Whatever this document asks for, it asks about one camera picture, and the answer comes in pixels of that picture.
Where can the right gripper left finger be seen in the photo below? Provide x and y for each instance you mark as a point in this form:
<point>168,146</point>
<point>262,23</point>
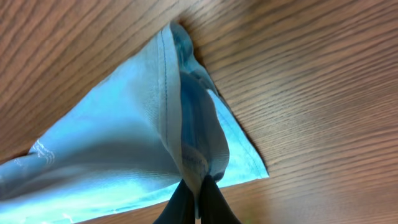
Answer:
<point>180,209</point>

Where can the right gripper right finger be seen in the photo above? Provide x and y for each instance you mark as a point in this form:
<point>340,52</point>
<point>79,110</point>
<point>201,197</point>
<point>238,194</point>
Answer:
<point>213,208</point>

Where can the light blue printed t-shirt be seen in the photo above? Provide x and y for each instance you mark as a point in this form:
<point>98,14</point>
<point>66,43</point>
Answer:
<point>156,120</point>

